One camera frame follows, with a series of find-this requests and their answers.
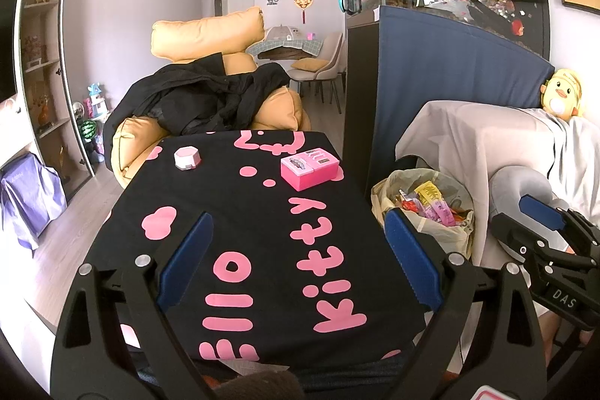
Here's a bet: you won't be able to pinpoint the yellow plastic trash bag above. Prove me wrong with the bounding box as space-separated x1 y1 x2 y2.
370 168 475 258

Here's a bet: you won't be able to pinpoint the pink snack wrapper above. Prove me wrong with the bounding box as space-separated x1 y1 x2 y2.
423 200 461 226

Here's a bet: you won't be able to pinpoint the yellow snack bag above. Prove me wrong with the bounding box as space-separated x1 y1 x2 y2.
415 181 443 207

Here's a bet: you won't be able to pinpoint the red gold snack wrapper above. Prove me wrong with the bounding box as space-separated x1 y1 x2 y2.
397 190 426 217

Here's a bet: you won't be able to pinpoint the beige sofa cover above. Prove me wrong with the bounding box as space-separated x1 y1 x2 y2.
394 100 599 265

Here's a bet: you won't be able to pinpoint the yellow duck plush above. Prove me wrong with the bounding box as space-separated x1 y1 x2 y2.
540 68 582 122

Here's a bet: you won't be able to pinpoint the purple shopping bag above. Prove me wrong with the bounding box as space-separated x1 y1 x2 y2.
1 152 67 252

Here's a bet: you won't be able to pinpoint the white pink hexagonal box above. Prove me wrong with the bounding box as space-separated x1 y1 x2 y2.
174 146 201 171

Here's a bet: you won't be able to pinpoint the black Hello Kitty tablecloth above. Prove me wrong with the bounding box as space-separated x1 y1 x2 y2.
87 130 424 370

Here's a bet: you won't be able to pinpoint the toy figurines on floor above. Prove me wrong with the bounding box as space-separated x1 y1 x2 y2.
72 83 110 165

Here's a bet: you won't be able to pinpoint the black jacket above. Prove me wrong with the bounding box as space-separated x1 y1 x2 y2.
103 53 290 168

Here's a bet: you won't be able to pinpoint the pink tissue box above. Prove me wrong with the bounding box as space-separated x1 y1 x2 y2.
280 148 340 192

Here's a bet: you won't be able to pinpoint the beige dining chair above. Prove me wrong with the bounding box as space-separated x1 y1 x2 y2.
288 31 343 114

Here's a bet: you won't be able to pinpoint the orange leather armchair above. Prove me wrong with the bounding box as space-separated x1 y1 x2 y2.
103 6 311 187

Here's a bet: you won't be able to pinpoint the dining table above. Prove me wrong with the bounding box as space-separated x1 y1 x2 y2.
245 25 323 60

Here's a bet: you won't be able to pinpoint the white display shelf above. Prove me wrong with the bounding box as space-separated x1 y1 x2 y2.
15 0 93 199

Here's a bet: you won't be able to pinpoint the red chinese wall ornament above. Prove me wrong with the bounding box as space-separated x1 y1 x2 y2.
293 0 314 24

